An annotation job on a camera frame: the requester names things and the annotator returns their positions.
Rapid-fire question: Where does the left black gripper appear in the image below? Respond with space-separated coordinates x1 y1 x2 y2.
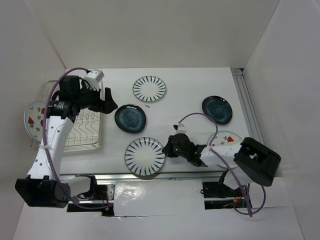
74 82 118 114

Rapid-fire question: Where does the dark blue glazed plate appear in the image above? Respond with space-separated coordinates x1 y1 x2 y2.
201 95 233 125
114 104 147 134

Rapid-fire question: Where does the blue striped plate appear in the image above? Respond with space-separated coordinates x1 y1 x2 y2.
124 137 166 177
132 75 167 103

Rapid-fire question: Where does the strawberry pattern plate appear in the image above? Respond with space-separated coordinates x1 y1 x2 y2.
23 101 45 142
207 130 243 169

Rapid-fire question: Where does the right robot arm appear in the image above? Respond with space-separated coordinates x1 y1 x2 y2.
162 133 281 187

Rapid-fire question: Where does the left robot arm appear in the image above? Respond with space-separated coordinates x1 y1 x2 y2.
15 69 118 208

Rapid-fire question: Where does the white glossy cover sheet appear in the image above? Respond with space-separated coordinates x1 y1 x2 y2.
113 180 205 217

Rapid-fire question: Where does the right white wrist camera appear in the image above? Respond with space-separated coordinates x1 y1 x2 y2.
173 123 187 135

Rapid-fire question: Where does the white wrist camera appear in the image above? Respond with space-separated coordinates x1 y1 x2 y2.
173 123 187 135
83 69 105 91

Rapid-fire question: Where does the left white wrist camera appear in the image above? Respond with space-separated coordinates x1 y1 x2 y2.
83 69 105 91

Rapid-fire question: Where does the white wire dish rack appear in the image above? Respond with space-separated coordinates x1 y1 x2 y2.
30 80 102 152

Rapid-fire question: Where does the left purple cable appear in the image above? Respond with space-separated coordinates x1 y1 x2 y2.
41 67 113 210

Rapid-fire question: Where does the aluminium rail frame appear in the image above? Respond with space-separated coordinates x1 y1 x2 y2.
37 67 275 211

